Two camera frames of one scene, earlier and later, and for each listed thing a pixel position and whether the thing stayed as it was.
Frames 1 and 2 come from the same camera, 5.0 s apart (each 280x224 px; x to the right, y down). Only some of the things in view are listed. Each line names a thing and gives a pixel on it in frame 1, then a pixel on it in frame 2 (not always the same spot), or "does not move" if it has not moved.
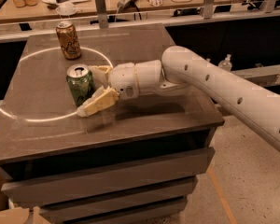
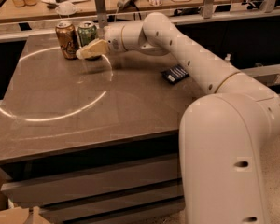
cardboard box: [1, 213] does not move
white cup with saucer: [66, 9] does not move
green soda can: [80, 82] → [87, 32]
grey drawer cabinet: [135, 162] does not move
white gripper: [122, 77] → [114, 40]
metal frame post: [206, 10] does not move
